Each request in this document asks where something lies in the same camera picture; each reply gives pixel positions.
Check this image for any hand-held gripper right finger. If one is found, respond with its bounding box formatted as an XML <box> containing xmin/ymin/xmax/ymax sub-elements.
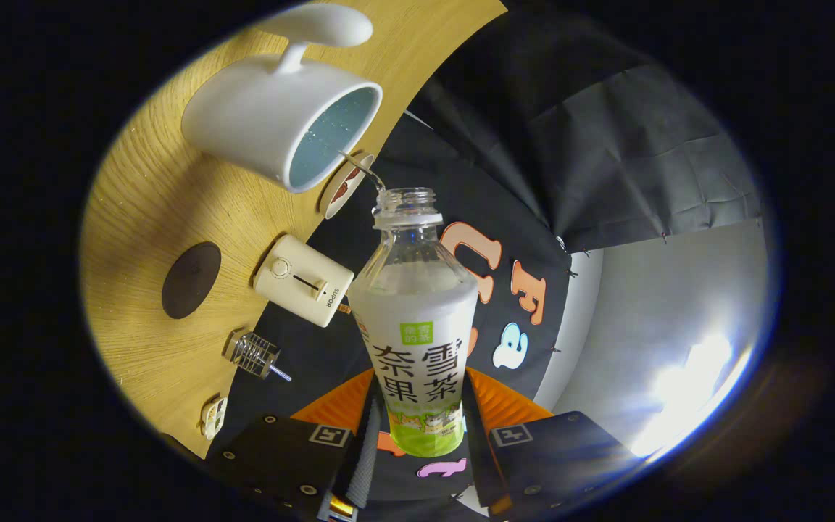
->
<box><xmin>463</xmin><ymin>366</ymin><xmax>639</xmax><ymax>519</ymax></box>

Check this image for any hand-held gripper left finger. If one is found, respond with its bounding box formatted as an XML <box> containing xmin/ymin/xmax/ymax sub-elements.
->
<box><xmin>207</xmin><ymin>368</ymin><xmax>378</xmax><ymax>522</ymax></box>

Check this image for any clear juice bottle white label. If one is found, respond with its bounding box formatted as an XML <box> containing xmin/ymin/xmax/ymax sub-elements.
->
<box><xmin>347</xmin><ymin>187</ymin><xmax>478</xmax><ymax>457</ymax></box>

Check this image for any dark brown round coaster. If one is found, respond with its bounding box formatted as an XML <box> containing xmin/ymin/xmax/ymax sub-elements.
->
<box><xmin>162</xmin><ymin>241</ymin><xmax>222</xmax><ymax>320</ymax></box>

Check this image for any white cup with handle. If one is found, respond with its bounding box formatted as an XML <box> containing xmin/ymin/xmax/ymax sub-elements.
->
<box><xmin>181</xmin><ymin>4</ymin><xmax>383</xmax><ymax>194</ymax></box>

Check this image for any white divided dish with beans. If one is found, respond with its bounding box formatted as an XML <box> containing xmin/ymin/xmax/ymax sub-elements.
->
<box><xmin>200</xmin><ymin>396</ymin><xmax>228</xmax><ymax>440</ymax></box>

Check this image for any cream toaster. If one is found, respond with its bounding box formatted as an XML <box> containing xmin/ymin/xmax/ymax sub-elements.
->
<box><xmin>253</xmin><ymin>233</ymin><xmax>354</xmax><ymax>328</ymax></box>

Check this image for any ceiling light panel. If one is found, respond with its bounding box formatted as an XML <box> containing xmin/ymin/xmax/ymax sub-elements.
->
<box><xmin>635</xmin><ymin>333</ymin><xmax>752</xmax><ymax>457</ymax></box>

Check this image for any white plate with brown food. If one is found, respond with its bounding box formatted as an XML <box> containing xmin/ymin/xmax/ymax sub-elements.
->
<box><xmin>318</xmin><ymin>153</ymin><xmax>376</xmax><ymax>220</ymax></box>

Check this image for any wooden table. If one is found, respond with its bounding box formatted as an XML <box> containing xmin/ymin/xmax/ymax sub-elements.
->
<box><xmin>80</xmin><ymin>0</ymin><xmax>509</xmax><ymax>459</ymax></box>

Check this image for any wire mesh utensil holder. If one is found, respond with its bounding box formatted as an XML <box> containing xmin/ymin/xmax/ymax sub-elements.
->
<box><xmin>223</xmin><ymin>331</ymin><xmax>281</xmax><ymax>379</ymax></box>

